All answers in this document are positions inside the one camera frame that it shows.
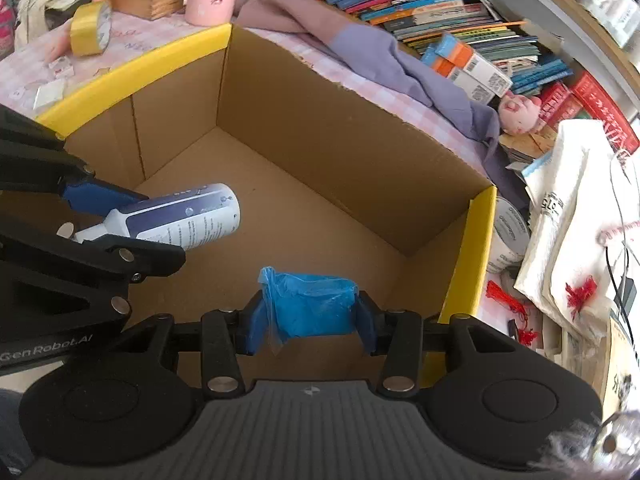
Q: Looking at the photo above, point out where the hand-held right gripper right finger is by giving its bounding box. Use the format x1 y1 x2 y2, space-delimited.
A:
354 291 526 397

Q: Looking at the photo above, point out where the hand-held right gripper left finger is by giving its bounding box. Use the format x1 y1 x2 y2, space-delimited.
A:
117 292 268 398

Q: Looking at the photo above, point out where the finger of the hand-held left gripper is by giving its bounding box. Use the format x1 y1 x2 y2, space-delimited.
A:
0 105 151 217
0 212 187 347

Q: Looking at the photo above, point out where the blue plastic bag roll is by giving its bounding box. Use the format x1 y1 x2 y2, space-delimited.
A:
257 266 360 356

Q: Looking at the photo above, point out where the white and blue spray bottle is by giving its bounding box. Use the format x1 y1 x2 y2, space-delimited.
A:
72 182 242 252

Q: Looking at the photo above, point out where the yellow-edged cardboard box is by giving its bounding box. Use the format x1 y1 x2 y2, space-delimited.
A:
35 22 498 396

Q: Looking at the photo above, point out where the small white packet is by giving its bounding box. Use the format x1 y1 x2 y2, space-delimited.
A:
32 82 66 111

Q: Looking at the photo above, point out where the red tassel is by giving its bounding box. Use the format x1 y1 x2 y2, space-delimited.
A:
565 276 599 319
486 280 540 346

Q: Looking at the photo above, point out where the yellow tape roll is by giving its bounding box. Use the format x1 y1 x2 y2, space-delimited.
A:
69 1 114 57

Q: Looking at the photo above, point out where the white tape roll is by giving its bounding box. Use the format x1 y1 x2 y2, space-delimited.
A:
487 197 531 275

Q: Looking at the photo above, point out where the beige tote bag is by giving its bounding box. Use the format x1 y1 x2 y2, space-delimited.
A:
14 0 77 47

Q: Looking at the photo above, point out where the wooden chessboard box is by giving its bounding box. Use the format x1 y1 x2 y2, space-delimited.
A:
111 0 190 22

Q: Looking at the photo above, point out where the white canvas bag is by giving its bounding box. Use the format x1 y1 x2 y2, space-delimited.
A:
515 119 640 332

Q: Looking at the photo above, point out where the grey fluffy pompom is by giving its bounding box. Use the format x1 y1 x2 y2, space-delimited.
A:
542 407 640 480

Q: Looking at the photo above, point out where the orange and white carton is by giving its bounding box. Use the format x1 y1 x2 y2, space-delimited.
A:
421 50 493 107
434 32 514 97

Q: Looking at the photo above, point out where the pink pig plush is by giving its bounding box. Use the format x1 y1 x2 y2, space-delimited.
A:
497 91 544 136

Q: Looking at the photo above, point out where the purple cloth garment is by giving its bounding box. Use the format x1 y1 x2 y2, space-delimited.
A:
235 0 531 206

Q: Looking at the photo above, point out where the red boxed book set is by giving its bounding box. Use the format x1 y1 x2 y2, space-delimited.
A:
537 71 640 156

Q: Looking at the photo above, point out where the wooden bookshelf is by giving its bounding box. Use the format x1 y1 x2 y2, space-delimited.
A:
435 0 640 126

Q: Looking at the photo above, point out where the white printed pouch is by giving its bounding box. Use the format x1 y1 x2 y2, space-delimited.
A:
570 0 637 50

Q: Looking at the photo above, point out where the black power adapter cable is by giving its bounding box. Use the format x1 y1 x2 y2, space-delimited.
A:
602 152 639 321

